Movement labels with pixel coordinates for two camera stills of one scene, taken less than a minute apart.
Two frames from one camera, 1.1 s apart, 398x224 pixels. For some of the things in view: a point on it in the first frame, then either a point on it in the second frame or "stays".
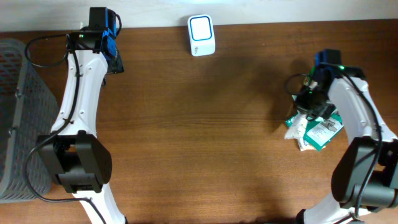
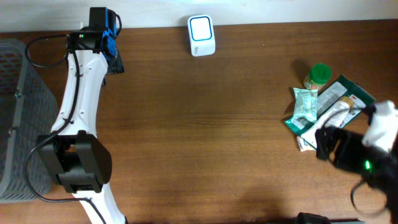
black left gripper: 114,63 stays
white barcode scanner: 202,35 stays
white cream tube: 296,126 → 334,117
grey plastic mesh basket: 27,113 stays
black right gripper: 321,109 → 336,142
